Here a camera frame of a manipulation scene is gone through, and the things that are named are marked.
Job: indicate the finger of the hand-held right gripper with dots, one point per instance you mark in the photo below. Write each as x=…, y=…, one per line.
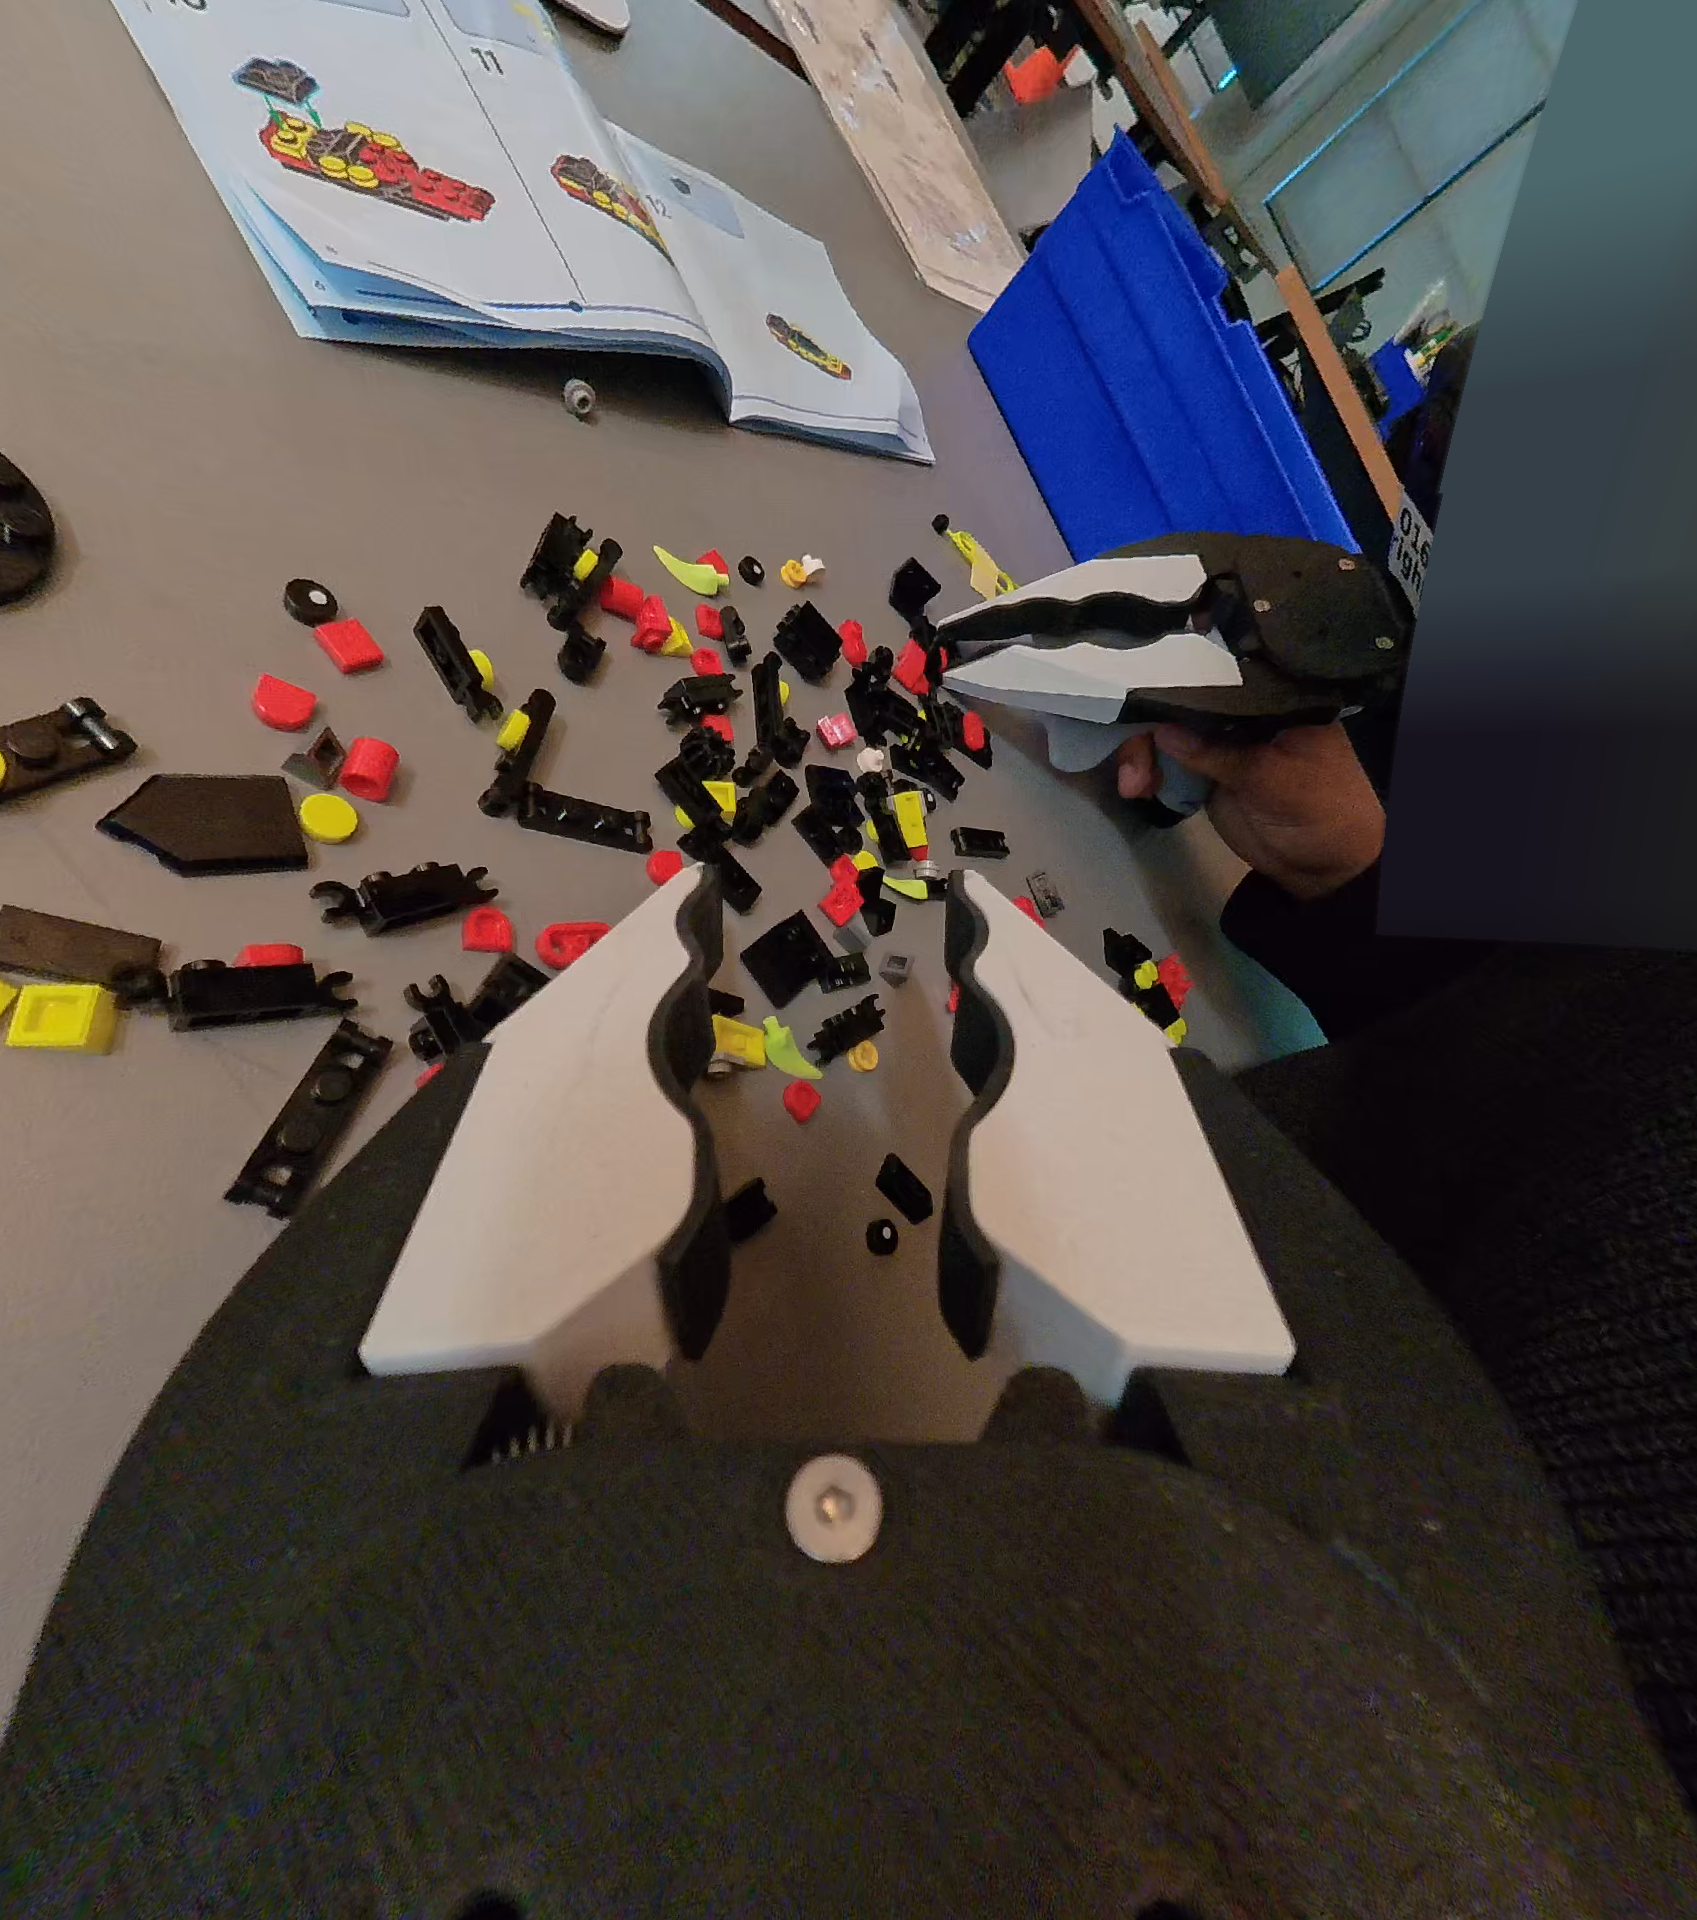
x=1088, y=585
x=1103, y=675

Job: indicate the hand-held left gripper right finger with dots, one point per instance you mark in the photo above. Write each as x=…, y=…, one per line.
x=1119, y=1201

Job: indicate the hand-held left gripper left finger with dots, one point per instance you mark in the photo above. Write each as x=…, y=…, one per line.
x=549, y=1201

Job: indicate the partly built lego model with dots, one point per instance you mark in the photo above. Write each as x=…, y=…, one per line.
x=1146, y=974

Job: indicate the pile of lego pieces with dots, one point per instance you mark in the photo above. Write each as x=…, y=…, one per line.
x=211, y=821

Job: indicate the lego instruction booklet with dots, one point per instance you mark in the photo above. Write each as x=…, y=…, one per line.
x=460, y=151

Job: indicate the person's right forearm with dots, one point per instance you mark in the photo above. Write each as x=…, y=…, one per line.
x=1298, y=960

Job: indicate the person's right hand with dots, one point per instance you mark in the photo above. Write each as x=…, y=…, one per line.
x=1298, y=810

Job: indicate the blue storage bin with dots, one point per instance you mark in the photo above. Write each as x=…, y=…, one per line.
x=1147, y=376

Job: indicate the wooden board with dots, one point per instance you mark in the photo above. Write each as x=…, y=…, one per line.
x=1334, y=376

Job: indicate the clear plastic bag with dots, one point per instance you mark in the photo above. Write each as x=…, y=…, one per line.
x=908, y=136

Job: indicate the orange plastic object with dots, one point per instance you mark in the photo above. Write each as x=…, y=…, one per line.
x=1041, y=71

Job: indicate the person's dark knit sweater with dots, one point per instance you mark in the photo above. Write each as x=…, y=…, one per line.
x=1614, y=1350

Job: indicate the black bracket brick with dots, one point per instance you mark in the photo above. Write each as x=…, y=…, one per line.
x=914, y=589

